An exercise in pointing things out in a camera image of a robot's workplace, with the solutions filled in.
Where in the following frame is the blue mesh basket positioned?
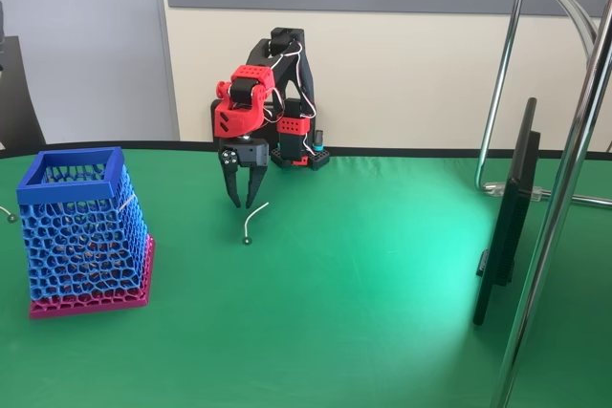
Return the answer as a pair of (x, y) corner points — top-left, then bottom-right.
(15, 146), (149, 304)

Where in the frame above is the black plastic tool case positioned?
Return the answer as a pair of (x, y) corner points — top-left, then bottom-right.
(209, 97), (317, 146)

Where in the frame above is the green table cloth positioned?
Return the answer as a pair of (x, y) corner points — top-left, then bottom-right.
(0, 141), (612, 408)

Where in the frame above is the clear plastic clip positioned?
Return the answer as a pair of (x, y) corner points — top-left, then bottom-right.
(482, 181), (552, 203)

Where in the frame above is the black monitor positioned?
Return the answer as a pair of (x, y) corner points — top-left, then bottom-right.
(471, 97), (542, 328)

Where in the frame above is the chrome tube stand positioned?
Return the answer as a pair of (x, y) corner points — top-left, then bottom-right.
(474, 0), (612, 408)

